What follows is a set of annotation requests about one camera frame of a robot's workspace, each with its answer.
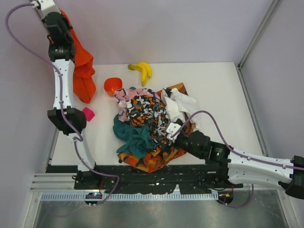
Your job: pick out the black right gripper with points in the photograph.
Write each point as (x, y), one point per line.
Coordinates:
(177, 137)

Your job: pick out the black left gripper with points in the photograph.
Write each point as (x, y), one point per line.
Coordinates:
(60, 34)

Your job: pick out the white cloth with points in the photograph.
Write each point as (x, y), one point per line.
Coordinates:
(178, 105)

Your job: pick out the orange brown camouflage cloth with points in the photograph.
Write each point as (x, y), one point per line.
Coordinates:
(155, 160)

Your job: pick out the teal cloth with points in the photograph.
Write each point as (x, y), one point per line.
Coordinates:
(137, 140)

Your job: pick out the black orange patterned cloth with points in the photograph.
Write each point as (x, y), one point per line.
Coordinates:
(149, 112)

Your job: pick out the pink patterned cloth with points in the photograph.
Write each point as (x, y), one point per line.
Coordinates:
(122, 96)

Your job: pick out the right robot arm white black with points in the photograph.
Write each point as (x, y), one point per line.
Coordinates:
(242, 167)

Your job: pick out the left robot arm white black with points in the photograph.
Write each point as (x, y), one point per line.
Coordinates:
(64, 115)

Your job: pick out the orange plastic bowl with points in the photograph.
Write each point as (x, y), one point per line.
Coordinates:
(112, 84)

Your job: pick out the pink cube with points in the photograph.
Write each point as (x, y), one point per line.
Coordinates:
(89, 114)

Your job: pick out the yellow banana bunch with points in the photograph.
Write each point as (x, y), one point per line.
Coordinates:
(145, 70)

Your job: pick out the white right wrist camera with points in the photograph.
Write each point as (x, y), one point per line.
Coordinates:
(174, 129)

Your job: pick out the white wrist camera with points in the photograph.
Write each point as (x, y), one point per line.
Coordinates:
(174, 129)
(45, 7)

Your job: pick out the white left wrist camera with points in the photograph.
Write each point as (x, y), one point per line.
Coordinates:
(45, 7)

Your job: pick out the grey slotted cable duct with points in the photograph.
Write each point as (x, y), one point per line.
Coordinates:
(91, 196)

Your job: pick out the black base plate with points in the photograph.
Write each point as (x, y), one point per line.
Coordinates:
(217, 174)

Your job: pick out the right aluminium frame post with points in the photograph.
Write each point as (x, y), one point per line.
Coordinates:
(272, 9)

